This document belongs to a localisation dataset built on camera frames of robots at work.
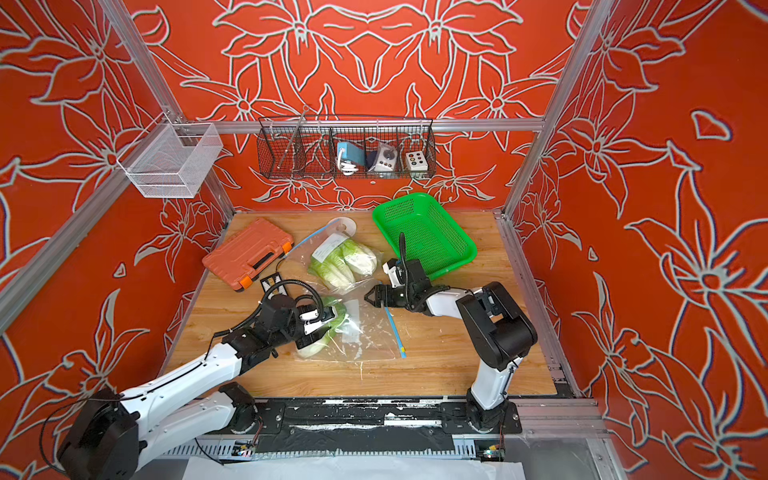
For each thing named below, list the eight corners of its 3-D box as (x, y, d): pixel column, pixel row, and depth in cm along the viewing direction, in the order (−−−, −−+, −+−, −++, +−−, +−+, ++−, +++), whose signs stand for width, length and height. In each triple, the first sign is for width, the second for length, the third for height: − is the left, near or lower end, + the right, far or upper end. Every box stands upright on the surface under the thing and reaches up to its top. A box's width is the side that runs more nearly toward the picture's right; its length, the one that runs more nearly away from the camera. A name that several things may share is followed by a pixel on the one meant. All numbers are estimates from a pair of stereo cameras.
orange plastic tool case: (204, 269, 104) (197, 261, 100) (264, 224, 117) (260, 215, 114) (237, 296, 97) (231, 289, 93) (296, 245, 110) (293, 237, 107)
